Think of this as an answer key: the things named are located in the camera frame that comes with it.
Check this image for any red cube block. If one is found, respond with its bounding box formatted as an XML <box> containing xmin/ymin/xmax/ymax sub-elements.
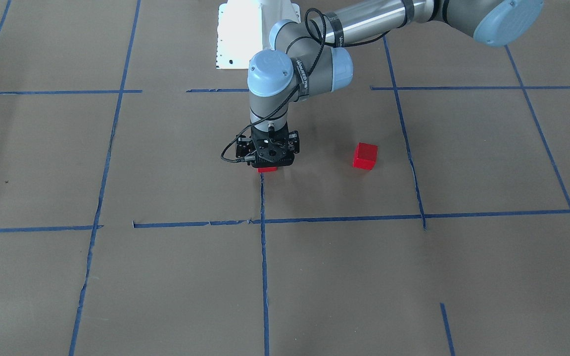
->
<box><xmin>257</xmin><ymin>167</ymin><xmax>278</xmax><ymax>173</ymax></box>
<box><xmin>352</xmin><ymin>142</ymin><xmax>379</xmax><ymax>171</ymax></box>

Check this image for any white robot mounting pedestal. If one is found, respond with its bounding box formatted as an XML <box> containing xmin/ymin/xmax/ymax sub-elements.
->
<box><xmin>215</xmin><ymin>0</ymin><xmax>301</xmax><ymax>70</ymax></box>

